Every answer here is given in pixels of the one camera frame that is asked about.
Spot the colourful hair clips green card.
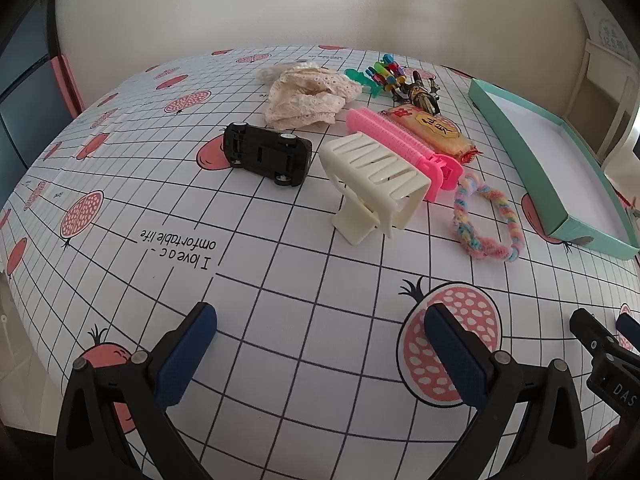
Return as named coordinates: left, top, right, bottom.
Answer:
left=344, top=52, right=406, bottom=96

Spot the cream slotted plastic holder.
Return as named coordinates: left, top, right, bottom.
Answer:
left=318, top=131, right=432, bottom=247

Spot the pale blue booklet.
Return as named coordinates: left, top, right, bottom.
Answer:
left=572, top=0, right=640, bottom=61

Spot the dark cabinet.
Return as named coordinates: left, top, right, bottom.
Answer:
left=0, top=0, right=76, bottom=171

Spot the pomegranate print grid tablecloth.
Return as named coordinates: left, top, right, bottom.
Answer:
left=0, top=45, right=640, bottom=480

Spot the orange snack packet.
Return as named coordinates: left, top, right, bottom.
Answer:
left=377, top=104, right=483, bottom=166

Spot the pack of cotton swabs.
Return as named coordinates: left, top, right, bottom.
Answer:
left=256, top=61, right=321, bottom=86

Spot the black toy car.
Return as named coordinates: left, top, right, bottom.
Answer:
left=222, top=121, right=314, bottom=188

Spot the cream lace scrunchie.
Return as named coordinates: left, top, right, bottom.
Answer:
left=263, top=62, right=363, bottom=131

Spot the pink plastic hair comb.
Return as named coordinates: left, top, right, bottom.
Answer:
left=346, top=108, right=466, bottom=203

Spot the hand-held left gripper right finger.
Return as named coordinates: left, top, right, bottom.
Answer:
left=423, top=302, right=591, bottom=480

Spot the teal cardboard box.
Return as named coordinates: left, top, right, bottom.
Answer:
left=467, top=78, right=640, bottom=261

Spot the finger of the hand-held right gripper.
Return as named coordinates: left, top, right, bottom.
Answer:
left=570, top=308, right=621, bottom=367
left=616, top=314, right=640, bottom=353

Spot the pink board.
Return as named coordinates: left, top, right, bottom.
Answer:
left=47, top=52, right=86, bottom=116

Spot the pastel braided hair tie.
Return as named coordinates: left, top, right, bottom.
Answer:
left=452, top=170, right=523, bottom=264

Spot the white wooden shelf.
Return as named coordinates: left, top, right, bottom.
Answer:
left=565, top=37, right=640, bottom=171

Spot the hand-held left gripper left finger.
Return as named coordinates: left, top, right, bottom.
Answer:
left=52, top=301, right=218, bottom=480

